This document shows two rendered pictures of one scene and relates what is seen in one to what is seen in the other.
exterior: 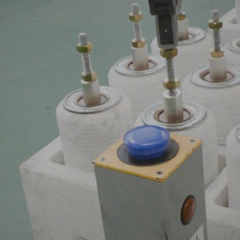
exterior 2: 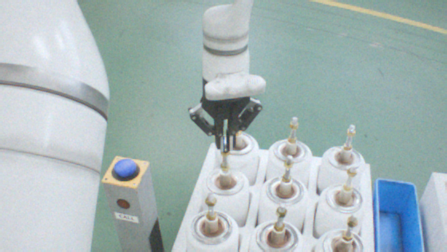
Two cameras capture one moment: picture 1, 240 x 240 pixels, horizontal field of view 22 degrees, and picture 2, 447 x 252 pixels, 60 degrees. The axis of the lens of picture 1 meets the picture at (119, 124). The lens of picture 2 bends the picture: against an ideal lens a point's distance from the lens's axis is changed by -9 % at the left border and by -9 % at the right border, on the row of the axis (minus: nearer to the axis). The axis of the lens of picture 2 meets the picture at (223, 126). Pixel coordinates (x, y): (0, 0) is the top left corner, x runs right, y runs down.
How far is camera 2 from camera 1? 0.77 m
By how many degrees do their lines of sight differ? 55
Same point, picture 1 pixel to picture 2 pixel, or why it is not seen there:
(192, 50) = (329, 170)
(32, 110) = (357, 130)
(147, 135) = (123, 166)
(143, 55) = (288, 147)
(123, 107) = (234, 159)
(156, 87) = (274, 167)
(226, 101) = (263, 202)
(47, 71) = (409, 117)
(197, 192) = (132, 202)
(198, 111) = (230, 190)
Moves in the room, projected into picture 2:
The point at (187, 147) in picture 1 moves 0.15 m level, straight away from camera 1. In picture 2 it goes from (128, 183) to (208, 167)
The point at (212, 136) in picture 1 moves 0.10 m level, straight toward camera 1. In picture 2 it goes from (221, 206) to (170, 215)
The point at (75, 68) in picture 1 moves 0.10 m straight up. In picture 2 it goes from (421, 128) to (429, 105)
